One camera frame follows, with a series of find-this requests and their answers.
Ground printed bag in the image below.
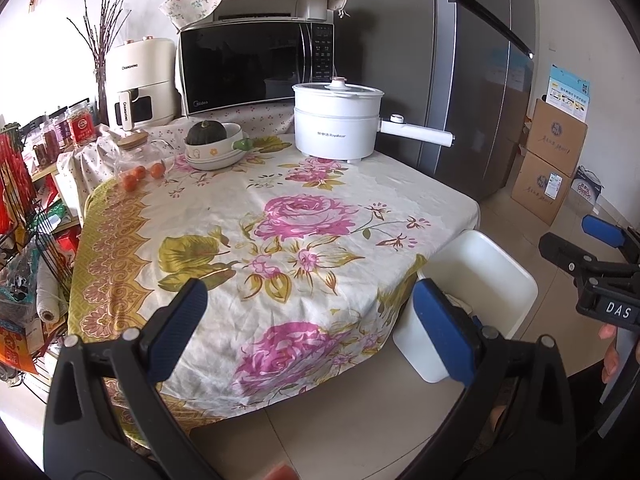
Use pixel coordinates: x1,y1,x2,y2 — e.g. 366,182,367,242
570,165,603,206

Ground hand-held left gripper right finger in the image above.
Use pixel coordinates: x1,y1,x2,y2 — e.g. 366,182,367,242
400,277,591,480

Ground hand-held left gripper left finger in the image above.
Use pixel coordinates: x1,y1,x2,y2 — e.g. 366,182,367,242
42,277,223,480

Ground person's right hand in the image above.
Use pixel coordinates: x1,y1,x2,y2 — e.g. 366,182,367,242
600,324,623,386

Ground white electric cooking pot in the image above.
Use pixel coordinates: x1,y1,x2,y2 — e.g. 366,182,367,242
292,76,456,163

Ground glass jar with cork lid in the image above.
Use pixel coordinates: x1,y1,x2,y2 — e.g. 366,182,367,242
114,130,176,193

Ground white twine roll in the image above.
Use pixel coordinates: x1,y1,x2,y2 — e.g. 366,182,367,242
35,260,66,323

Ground black wire rack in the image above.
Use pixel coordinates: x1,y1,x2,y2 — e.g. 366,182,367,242
0,120,83,376

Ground floral tablecloth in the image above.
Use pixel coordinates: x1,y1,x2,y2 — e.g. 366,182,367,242
67,132,481,436

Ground cream air fryer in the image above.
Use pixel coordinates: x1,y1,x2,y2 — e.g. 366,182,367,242
104,36,182,128

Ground dark green squash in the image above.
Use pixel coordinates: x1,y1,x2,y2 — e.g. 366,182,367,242
186,120,227,147

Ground blue and white box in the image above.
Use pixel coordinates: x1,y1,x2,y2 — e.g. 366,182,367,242
545,64,592,122

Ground white countertop appliance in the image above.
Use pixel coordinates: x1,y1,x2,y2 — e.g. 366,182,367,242
212,0,331,23

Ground white ceramic bowl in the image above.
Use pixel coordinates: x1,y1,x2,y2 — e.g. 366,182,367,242
184,122,253,171

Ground red packets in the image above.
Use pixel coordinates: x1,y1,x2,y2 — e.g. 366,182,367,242
0,127,36,241

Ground black microwave oven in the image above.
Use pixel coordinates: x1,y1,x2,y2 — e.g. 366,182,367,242
177,20,336,116

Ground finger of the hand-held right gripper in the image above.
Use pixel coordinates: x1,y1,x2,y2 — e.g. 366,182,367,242
538,232,640,286
582,215,640,261

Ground cardboard box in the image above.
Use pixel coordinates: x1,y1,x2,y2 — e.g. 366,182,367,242
511,152,576,227
525,98,588,177

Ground grey refrigerator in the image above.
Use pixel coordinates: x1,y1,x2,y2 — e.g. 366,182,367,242
332,0,536,203

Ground red label jar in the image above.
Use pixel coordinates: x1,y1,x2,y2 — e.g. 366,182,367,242
67,101,97,148

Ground white plastic bin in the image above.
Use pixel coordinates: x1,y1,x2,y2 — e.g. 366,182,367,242
392,230,539,383

